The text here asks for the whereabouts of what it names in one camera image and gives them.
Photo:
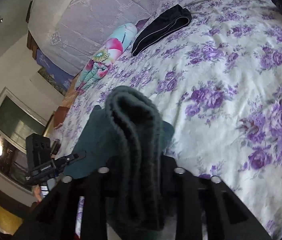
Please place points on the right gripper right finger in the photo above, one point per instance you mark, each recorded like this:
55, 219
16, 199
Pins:
205, 206

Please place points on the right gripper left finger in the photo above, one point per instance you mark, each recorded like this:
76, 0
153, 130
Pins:
75, 210

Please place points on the teal green pants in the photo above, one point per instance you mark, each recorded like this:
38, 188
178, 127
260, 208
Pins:
128, 136

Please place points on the person's left hand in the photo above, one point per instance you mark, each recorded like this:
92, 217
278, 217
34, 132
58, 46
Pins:
37, 193

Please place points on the orange brown pillow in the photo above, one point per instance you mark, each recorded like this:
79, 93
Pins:
68, 100

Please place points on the leaning picture panel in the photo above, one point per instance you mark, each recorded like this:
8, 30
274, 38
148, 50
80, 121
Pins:
49, 78

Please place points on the blue patterned cloth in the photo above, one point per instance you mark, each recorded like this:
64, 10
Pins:
61, 77

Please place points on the folded floral quilt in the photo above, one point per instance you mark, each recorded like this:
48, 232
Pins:
102, 60

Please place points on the purple floral bedspread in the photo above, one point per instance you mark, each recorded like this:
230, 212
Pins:
218, 81

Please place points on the white lace covered headboard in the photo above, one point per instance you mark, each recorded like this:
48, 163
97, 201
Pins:
69, 32

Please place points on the folded black pants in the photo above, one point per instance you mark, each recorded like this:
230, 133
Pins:
165, 24

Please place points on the window with white frame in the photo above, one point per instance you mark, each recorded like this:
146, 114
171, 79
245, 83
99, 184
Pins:
17, 121

